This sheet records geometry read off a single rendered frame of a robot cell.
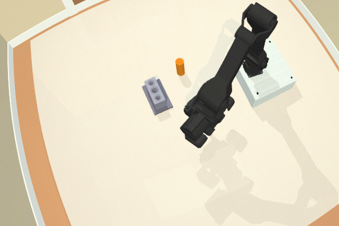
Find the orange cylinder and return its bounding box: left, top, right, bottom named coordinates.
left=175, top=58, right=185, bottom=76

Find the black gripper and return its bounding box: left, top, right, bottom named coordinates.
left=184, top=96, right=235, bottom=148

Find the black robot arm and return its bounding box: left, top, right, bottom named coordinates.
left=180, top=2, right=278, bottom=142

